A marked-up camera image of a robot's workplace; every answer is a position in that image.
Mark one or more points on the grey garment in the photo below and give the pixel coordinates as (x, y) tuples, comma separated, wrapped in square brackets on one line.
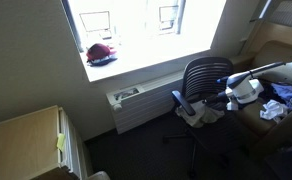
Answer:
[(203, 115)]

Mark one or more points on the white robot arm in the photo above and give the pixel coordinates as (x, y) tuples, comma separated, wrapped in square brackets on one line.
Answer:
[(244, 87)]

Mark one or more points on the blue folded cloth under cap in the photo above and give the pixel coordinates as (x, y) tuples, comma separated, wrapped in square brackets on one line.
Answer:
[(101, 62)]

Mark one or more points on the dark slatted office chair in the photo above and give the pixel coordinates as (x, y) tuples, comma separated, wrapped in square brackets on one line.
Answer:
[(216, 139)]

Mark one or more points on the red cap on windowsill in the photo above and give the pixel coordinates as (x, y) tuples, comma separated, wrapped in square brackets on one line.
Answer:
[(99, 51)]

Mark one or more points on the yellow sticky note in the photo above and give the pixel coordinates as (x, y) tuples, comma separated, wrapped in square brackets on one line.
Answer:
[(60, 141)]

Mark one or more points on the navy blue garment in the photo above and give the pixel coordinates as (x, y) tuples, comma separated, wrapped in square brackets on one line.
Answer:
[(269, 94)]

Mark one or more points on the white crumpled cloth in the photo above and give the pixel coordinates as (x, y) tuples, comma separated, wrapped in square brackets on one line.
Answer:
[(274, 110)]

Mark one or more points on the wooden drawer cabinet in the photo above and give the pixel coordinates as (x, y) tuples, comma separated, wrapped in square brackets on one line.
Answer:
[(28, 147)]

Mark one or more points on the light blue shirt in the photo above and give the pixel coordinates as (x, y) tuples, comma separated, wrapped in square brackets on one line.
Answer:
[(284, 92)]

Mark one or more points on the white wall heater unit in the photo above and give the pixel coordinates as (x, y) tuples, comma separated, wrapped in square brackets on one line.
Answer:
[(140, 103)]

